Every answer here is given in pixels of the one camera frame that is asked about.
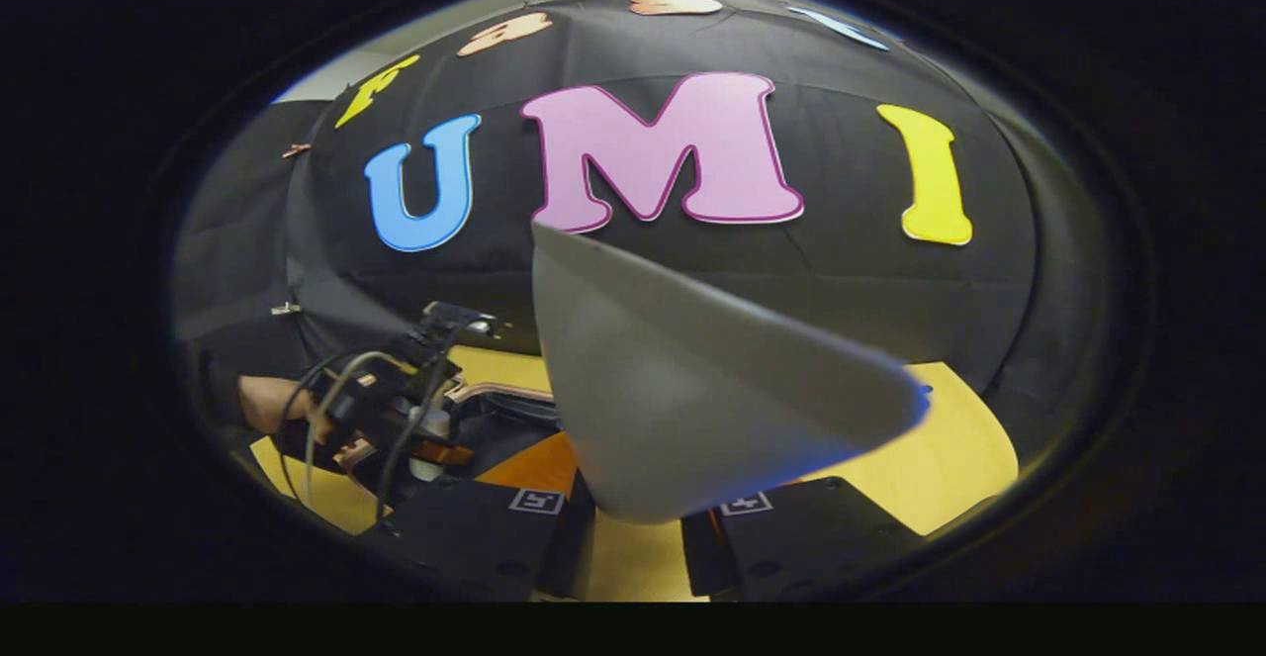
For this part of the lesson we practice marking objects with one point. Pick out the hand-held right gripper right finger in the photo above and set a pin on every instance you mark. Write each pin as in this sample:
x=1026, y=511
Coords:
x=707, y=562

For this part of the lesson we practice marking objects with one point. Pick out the black backdrop cloth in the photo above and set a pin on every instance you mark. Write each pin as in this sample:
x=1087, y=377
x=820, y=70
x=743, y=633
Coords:
x=841, y=270

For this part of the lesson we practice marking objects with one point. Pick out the white skin care tube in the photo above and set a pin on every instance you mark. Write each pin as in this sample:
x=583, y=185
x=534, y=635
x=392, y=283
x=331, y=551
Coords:
x=673, y=399

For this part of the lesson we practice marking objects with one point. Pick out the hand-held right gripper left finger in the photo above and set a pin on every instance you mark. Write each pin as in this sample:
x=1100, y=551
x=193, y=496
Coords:
x=566, y=552

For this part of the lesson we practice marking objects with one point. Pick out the pink cloth clip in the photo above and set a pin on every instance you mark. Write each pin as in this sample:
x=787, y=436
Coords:
x=295, y=150

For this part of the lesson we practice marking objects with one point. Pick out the white cloth clip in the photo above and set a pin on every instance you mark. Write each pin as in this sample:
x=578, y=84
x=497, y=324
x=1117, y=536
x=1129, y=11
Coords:
x=286, y=309

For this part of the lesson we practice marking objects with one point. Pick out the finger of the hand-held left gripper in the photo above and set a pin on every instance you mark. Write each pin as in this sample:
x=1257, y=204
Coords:
x=445, y=453

